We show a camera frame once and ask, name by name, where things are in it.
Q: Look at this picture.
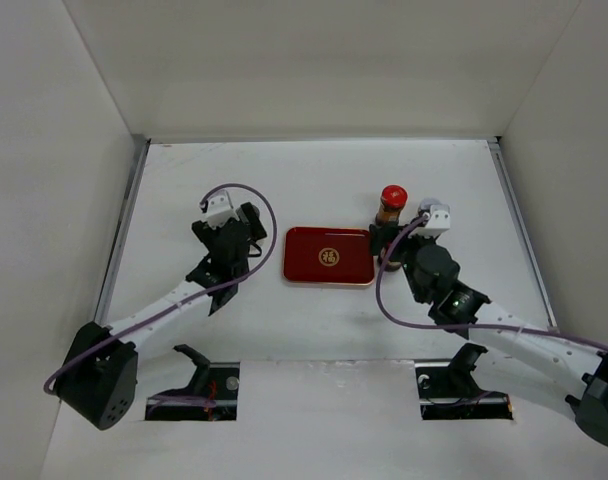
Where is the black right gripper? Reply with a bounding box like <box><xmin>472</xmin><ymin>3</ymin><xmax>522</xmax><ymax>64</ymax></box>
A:
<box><xmin>369</xmin><ymin>221</ymin><xmax>437</xmax><ymax>304</ymax></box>

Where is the short red-lid chili jar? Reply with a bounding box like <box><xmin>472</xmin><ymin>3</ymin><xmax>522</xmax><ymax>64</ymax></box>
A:
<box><xmin>378</xmin><ymin>248</ymin><xmax>402</xmax><ymax>272</ymax></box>

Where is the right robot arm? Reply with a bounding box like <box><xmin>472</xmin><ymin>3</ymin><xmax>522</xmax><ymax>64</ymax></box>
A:
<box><xmin>369</xmin><ymin>216</ymin><xmax>608</xmax><ymax>447</ymax></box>

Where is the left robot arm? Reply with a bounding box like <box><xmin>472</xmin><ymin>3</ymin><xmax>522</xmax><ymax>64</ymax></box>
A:
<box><xmin>46</xmin><ymin>192</ymin><xmax>268</xmax><ymax>431</ymax></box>

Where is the tall red-lid sauce jar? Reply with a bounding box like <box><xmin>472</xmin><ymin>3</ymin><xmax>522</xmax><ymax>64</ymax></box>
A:
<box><xmin>375</xmin><ymin>184</ymin><xmax>408</xmax><ymax>226</ymax></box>

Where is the white-lid jar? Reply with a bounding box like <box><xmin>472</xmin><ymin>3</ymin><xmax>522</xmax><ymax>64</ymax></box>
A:
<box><xmin>417</xmin><ymin>197</ymin><xmax>450</xmax><ymax>215</ymax></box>

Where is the red lacquer tray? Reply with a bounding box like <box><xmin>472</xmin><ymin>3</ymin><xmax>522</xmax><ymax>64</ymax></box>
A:
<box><xmin>283</xmin><ymin>226</ymin><xmax>375</xmax><ymax>286</ymax></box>

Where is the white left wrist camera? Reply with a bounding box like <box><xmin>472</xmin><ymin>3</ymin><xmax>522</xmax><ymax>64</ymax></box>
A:
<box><xmin>200</xmin><ymin>189</ymin><xmax>238</xmax><ymax>229</ymax></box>

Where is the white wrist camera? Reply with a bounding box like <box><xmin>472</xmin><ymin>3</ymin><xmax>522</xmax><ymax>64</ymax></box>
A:
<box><xmin>200</xmin><ymin>189</ymin><xmax>238</xmax><ymax>229</ymax></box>
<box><xmin>414</xmin><ymin>211</ymin><xmax>452</xmax><ymax>239</ymax></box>

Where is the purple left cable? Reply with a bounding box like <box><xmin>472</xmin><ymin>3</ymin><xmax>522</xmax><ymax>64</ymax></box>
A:
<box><xmin>43</xmin><ymin>183</ymin><xmax>278</xmax><ymax>396</ymax></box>

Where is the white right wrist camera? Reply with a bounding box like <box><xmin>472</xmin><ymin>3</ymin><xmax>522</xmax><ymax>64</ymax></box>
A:
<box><xmin>414</xmin><ymin>211</ymin><xmax>452</xmax><ymax>239</ymax></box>

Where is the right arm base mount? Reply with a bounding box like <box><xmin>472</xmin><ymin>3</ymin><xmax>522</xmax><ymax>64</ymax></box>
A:
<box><xmin>415</xmin><ymin>343</ymin><xmax>513</xmax><ymax>421</ymax></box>

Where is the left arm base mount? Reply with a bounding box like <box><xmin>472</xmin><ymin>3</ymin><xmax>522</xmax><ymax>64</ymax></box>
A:
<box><xmin>144</xmin><ymin>344</ymin><xmax>241</xmax><ymax>422</ymax></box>

